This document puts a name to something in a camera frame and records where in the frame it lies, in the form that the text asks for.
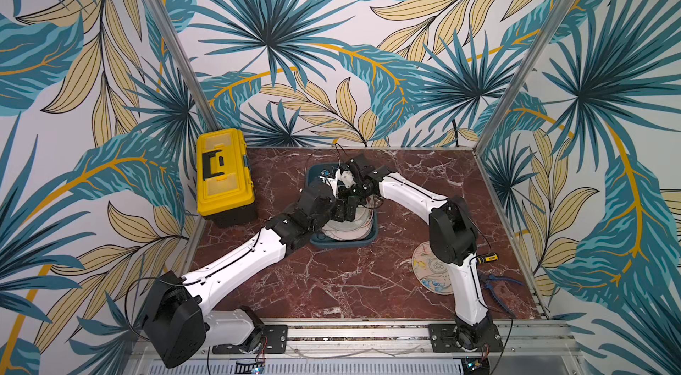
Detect teal plastic storage box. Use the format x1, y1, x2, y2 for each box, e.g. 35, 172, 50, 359
305, 161, 380, 248

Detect cream blue doodle coaster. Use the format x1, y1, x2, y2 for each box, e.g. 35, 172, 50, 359
411, 242, 453, 295

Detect cream cat flower coaster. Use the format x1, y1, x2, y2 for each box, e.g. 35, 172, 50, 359
322, 206, 374, 242

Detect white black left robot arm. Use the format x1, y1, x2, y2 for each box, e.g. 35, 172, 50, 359
142, 182, 365, 369

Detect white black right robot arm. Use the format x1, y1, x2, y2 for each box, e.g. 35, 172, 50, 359
333, 154, 501, 351

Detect yellow plastic toolbox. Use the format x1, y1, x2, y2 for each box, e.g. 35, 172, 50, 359
197, 128, 257, 229

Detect yellow black screwdriver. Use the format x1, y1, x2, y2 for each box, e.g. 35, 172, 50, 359
475, 253, 498, 264

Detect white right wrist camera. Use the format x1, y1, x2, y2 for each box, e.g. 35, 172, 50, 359
334, 169, 356, 190

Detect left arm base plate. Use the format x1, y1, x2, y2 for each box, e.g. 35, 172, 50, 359
211, 325, 288, 355

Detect blue handled pliers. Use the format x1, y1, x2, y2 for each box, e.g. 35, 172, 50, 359
478, 271, 525, 318

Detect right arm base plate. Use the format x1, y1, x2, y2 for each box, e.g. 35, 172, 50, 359
427, 323, 504, 353

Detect aluminium front rail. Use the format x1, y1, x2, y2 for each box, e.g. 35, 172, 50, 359
121, 318, 586, 361

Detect silver aluminium left post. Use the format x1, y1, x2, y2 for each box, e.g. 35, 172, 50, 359
143, 0, 220, 131

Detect silver aluminium corner post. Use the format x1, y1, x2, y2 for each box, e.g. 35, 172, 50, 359
474, 0, 576, 156

